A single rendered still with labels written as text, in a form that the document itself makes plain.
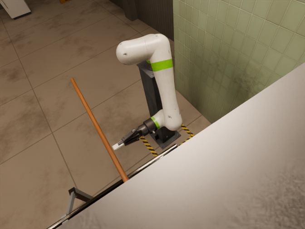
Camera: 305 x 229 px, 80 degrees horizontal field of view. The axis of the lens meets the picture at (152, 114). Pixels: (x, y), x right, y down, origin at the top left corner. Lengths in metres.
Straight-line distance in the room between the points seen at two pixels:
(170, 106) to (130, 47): 0.37
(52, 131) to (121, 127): 1.07
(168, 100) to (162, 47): 0.28
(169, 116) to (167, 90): 0.14
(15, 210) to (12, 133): 1.20
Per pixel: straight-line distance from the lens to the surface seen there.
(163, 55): 0.97
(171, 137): 2.45
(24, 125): 3.52
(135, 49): 0.97
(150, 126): 1.13
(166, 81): 0.99
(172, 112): 1.02
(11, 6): 6.80
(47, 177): 2.81
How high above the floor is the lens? 2.19
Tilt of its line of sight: 55 degrees down
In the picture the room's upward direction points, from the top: 12 degrees counter-clockwise
